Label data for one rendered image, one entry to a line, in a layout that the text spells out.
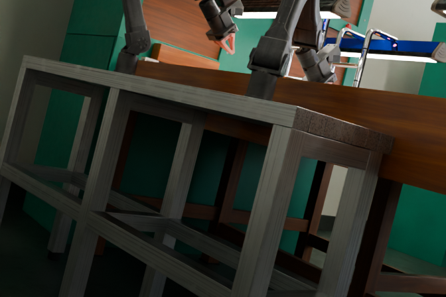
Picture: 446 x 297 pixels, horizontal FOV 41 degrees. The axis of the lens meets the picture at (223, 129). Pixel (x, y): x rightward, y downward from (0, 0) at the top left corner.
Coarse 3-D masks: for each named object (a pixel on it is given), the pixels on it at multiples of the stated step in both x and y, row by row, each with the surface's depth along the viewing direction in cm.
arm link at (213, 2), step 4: (204, 0) 190; (208, 0) 190; (212, 0) 189; (216, 0) 193; (220, 0) 191; (200, 4) 191; (204, 4) 189; (208, 4) 189; (212, 4) 189; (216, 4) 191; (220, 4) 192; (200, 8) 191; (204, 8) 190; (208, 8) 189; (212, 8) 190; (216, 8) 190; (204, 12) 191; (208, 12) 190; (212, 12) 190; (216, 12) 191; (204, 16) 192; (208, 16) 191; (212, 16) 191
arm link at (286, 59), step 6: (252, 48) 140; (252, 54) 139; (288, 54) 138; (252, 60) 138; (288, 60) 140; (252, 66) 137; (258, 66) 137; (282, 66) 136; (270, 72) 136; (276, 72) 136; (282, 72) 137
